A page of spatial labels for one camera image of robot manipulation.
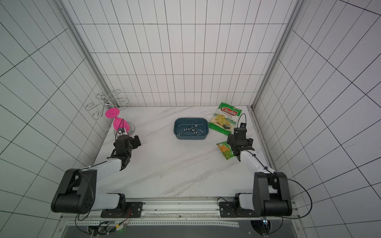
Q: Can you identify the dark teal plastic storage box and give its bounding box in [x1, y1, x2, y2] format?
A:
[173, 118, 209, 140]

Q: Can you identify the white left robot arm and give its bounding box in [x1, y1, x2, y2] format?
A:
[51, 134, 141, 216]

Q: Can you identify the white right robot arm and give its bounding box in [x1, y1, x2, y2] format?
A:
[227, 123, 293, 217]

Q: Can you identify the small green snack packet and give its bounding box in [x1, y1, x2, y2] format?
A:
[216, 141, 235, 160]

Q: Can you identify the pink plastic wine glass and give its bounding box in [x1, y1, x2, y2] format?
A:
[105, 108, 131, 133]

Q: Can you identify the green Chuba cassava chips bag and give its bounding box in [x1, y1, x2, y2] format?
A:
[208, 103, 242, 135]

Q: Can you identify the chrome wire glass rack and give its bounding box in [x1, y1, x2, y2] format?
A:
[85, 89, 135, 137]

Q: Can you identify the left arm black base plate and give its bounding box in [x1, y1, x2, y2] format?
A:
[100, 202, 143, 219]

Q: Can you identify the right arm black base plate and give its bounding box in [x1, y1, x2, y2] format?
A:
[217, 201, 256, 218]

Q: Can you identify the aluminium rail frame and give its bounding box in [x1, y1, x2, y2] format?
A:
[53, 182, 307, 238]

